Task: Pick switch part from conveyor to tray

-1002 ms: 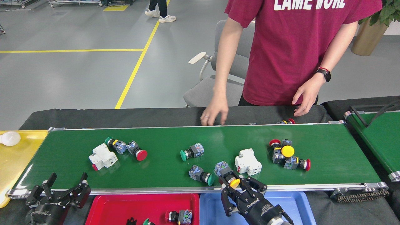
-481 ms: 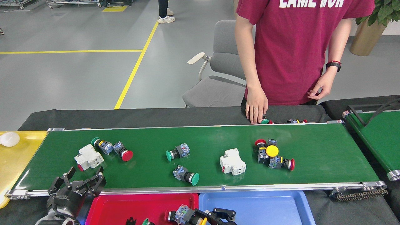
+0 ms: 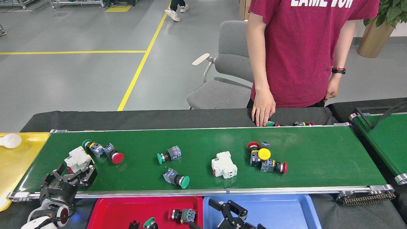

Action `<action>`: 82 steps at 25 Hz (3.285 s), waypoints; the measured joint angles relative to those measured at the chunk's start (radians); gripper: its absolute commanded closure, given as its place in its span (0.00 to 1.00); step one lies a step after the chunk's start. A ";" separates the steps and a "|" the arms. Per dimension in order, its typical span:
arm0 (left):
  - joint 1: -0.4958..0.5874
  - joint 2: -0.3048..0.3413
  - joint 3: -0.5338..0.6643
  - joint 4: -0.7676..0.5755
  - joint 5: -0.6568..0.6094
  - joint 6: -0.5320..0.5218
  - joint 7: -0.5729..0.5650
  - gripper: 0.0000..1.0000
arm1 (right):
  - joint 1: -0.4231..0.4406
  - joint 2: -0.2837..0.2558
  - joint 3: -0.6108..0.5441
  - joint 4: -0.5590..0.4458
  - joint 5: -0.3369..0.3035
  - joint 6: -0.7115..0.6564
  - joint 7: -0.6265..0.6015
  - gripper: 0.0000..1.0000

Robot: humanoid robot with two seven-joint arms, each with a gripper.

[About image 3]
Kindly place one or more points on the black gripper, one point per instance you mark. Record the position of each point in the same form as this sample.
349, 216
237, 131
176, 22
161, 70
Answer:
58, 195

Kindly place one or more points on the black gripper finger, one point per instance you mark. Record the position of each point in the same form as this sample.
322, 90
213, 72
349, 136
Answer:
256, 226
235, 211

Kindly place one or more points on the white circuit breaker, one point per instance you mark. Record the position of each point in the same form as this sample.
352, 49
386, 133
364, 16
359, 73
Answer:
78, 157
224, 165

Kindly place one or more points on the yellow push button switch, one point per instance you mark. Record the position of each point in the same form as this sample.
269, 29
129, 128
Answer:
264, 154

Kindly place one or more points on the person's left forearm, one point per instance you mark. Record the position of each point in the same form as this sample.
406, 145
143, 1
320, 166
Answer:
343, 51

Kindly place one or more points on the person's right forearm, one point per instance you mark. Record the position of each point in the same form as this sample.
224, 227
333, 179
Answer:
259, 66

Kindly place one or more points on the blue plastic tray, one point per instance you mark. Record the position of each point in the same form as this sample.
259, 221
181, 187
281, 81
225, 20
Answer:
286, 213

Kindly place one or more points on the red plastic tray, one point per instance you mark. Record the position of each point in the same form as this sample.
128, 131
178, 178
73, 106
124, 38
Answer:
111, 213

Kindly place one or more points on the yellow plastic tray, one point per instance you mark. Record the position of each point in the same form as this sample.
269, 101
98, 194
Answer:
16, 168

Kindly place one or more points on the short green conveyor belt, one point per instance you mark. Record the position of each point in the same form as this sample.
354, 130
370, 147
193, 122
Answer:
388, 146

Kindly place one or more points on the person's right hand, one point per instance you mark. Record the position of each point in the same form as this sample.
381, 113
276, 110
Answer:
262, 105

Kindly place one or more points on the person's left hand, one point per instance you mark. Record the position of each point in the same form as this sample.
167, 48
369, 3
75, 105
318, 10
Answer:
333, 84

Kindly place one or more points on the white light bulb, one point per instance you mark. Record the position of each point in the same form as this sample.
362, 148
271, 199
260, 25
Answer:
12, 141

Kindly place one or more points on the grey office chair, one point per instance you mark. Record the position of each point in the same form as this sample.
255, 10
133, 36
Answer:
232, 63

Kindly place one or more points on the black wristwatch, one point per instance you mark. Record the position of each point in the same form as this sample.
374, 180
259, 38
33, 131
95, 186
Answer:
338, 70

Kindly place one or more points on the walking person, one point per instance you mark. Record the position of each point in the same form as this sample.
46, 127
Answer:
173, 14

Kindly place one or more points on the brown cardboard box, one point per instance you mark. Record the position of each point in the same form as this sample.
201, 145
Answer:
244, 9

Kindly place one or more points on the green plant in brown pot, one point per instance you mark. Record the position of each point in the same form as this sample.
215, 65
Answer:
375, 38

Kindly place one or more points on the small black bracket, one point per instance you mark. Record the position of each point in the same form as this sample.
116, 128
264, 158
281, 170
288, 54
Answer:
134, 225

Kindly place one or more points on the green conveyor belt aluminium frame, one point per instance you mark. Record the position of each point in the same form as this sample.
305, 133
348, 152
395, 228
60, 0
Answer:
318, 159

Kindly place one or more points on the metal cart frame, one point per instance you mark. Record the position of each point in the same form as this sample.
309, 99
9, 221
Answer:
12, 4
76, 3

